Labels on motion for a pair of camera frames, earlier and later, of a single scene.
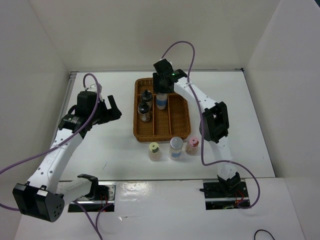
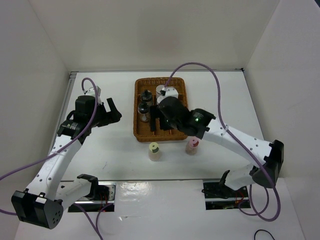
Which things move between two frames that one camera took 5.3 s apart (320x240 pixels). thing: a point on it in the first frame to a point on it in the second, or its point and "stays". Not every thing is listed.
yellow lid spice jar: x=154 y=153 stays
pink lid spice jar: x=192 y=146 stays
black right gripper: x=156 y=86 to x=154 y=112
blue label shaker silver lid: x=161 y=100 stays
